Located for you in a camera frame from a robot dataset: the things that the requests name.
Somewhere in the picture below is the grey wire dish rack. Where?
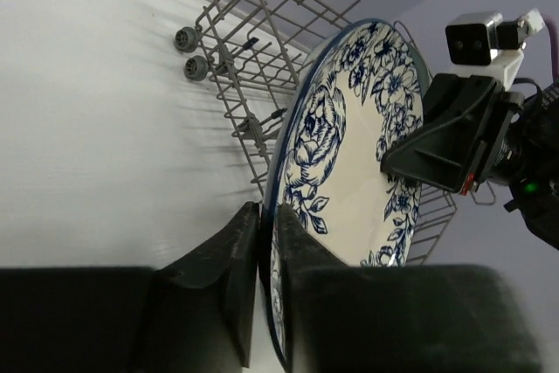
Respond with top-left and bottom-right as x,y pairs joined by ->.
173,0 -> 458,267

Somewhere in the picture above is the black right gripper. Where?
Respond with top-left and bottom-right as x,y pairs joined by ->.
380,73 -> 558,248

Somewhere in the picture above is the blue floral plate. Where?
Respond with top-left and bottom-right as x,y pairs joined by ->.
260,18 -> 424,360

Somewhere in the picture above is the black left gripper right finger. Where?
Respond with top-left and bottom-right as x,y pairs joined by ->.
275,205 -> 543,373

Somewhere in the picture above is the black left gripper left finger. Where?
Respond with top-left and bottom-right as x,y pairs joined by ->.
1,202 -> 259,372

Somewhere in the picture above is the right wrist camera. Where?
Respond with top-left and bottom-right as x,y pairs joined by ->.
445,9 -> 545,89

